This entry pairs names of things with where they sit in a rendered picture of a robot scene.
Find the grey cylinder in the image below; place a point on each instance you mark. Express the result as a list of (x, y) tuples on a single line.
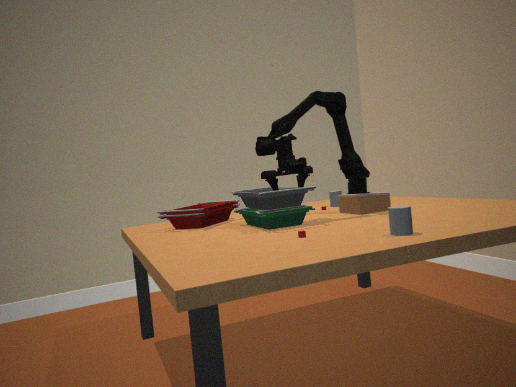
[(400, 220), (333, 195)]

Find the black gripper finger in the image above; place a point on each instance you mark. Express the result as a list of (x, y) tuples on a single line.
[(301, 180), (273, 184)]

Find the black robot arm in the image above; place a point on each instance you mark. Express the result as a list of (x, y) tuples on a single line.
[(350, 162)]

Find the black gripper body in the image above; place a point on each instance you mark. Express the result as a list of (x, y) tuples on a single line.
[(268, 175)]

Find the green plastic tray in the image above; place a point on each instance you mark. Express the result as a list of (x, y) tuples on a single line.
[(275, 219)]

